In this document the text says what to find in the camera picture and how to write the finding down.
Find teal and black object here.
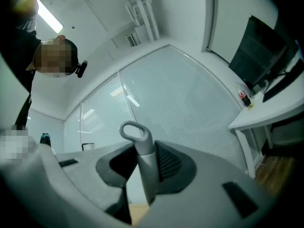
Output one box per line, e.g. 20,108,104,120
39,132,52,149

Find black keyboard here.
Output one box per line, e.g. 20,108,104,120
262,58,304,104

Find white box black handle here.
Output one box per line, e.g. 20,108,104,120
81,142,96,152

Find long ceiling light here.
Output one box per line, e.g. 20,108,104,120
34,0,65,33

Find white ceiling pipes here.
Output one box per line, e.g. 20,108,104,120
125,0,161,42

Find black computer monitor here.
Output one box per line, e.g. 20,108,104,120
228,15,300,91

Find white duct box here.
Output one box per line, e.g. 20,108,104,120
133,26,150,42

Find white desk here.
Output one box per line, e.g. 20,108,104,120
227,51,304,180

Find black head camera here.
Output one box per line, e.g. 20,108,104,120
75,60,88,79

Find white air vent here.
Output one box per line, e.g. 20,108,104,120
125,34,137,47

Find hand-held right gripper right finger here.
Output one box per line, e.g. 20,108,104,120
154,140,198,195

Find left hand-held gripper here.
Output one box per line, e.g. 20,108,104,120
0,124,35,165

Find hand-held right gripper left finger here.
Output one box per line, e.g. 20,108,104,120
95,141,139,189

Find dark soda bottle red label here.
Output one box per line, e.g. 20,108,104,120
237,89,252,107

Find person's head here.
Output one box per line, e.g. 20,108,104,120
32,34,79,79

